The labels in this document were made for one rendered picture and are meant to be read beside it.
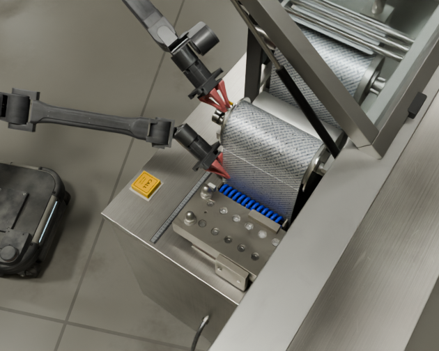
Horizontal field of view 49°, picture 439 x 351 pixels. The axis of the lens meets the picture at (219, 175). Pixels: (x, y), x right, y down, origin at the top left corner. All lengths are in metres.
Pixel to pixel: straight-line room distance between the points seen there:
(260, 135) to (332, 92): 0.51
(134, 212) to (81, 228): 1.07
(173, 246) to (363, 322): 0.76
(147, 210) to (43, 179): 1.05
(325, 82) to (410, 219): 0.39
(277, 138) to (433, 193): 0.39
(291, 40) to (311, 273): 0.32
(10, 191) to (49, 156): 0.46
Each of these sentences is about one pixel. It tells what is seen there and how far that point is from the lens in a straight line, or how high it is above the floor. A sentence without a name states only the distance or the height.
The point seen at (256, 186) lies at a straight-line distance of 1.36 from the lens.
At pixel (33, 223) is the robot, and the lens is 2.43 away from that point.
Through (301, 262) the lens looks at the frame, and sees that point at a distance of 0.68.
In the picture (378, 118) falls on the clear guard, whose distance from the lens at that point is 0.81.
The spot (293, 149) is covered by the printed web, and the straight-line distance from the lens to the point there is 1.19.
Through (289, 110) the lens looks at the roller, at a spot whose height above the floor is 1.23.
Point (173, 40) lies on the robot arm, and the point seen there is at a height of 1.41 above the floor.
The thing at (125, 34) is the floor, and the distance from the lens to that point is 3.43.
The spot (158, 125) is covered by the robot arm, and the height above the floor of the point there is 1.21.
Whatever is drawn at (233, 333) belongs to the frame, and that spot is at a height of 1.65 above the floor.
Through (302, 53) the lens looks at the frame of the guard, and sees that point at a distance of 0.71.
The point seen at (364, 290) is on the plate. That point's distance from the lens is 0.92.
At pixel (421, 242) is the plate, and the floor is 1.44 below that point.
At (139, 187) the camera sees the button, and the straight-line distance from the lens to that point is 1.59.
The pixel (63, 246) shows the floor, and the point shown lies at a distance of 2.60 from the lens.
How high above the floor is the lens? 2.28
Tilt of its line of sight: 59 degrees down
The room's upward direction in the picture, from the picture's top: straight up
